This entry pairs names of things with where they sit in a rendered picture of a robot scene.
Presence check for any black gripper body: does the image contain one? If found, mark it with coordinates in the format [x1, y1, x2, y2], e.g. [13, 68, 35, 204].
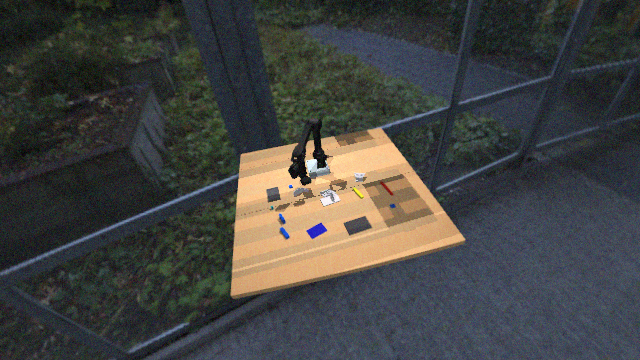
[299, 166, 312, 186]

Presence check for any blue flat square pad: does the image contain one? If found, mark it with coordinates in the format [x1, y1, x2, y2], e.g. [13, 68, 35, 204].
[306, 223, 328, 239]

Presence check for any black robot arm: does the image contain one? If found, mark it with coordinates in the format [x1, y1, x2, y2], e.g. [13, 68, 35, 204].
[288, 117, 327, 179]

